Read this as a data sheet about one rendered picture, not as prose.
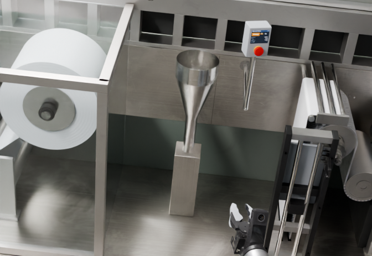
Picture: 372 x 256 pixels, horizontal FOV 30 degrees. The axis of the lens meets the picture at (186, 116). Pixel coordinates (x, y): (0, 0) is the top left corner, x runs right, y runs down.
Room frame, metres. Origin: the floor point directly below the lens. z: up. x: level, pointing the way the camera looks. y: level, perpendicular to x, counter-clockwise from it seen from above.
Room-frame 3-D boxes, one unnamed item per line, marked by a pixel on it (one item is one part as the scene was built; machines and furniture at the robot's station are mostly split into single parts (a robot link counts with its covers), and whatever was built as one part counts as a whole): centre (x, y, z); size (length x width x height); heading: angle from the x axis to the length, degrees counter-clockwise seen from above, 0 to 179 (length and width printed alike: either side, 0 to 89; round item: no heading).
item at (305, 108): (2.03, -0.41, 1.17); 0.34 x 0.05 x 0.54; 179
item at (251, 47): (1.90, -0.19, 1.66); 0.07 x 0.07 x 0.10; 16
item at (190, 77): (1.98, -0.02, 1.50); 0.14 x 0.14 x 0.06
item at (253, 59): (1.91, -0.19, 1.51); 0.02 x 0.02 x 0.20
